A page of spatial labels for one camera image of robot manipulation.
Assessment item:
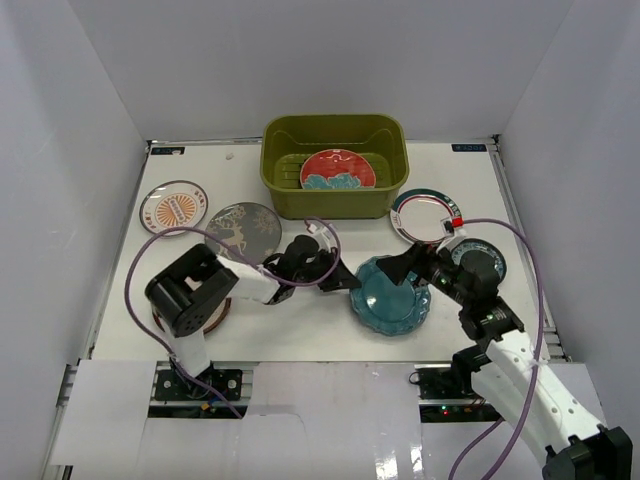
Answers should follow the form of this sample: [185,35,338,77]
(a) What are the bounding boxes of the red and teal floral plate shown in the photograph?
[299,149,376,190]

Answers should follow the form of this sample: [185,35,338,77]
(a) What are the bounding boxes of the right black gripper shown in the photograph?
[376,240,472,309]

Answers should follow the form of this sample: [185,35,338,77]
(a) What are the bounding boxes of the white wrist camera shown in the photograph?
[440,216,467,241]
[306,223,335,251]

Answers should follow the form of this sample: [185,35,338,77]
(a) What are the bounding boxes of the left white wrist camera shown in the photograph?
[306,223,335,251]

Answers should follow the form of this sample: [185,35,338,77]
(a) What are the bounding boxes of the olive green plastic bin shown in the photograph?
[260,114,409,220]

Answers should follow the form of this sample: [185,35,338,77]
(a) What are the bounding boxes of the small blue patterned plate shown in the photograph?
[451,238,507,281]

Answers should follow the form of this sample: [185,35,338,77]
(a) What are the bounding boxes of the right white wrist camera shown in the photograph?
[440,216,467,241]

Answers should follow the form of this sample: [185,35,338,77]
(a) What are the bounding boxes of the blue table label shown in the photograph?
[150,146,185,156]
[451,143,487,153]

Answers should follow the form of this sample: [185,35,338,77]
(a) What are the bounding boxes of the white plate orange sunburst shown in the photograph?
[139,180,209,234]

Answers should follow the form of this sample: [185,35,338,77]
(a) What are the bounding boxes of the white plate green red rim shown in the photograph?
[389,188,462,244]

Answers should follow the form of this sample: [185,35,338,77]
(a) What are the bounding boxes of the white plate dark red rim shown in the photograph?
[152,298,232,336]

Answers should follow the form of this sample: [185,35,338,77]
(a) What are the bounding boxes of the grey plate with deer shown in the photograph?
[204,202,282,264]

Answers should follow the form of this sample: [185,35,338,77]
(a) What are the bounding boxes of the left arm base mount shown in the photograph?
[151,364,244,416]

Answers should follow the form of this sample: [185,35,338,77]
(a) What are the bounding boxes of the right blue table label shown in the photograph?
[451,143,487,153]

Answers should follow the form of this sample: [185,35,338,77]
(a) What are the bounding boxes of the left blue table label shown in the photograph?
[150,146,185,156]

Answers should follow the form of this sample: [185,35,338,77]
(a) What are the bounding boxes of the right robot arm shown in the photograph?
[377,243,633,479]

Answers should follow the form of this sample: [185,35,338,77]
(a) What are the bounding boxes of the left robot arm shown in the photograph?
[145,235,361,399]

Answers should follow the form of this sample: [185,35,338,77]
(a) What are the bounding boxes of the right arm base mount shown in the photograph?
[408,366,500,424]

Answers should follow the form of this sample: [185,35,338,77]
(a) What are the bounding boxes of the teal scalloped plate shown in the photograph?
[349,257,431,337]

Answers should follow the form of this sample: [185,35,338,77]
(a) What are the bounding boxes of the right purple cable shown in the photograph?
[439,217,546,480]

